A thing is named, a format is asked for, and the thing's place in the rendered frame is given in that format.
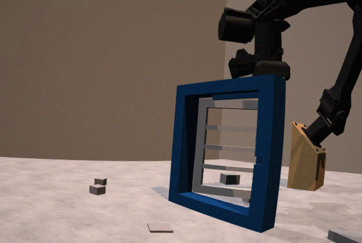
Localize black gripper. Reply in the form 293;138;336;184
254;42;290;80

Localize blue rectangular frame with grey horizontal bars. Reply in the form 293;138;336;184
168;74;286;233

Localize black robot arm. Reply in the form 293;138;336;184
218;0;362;147

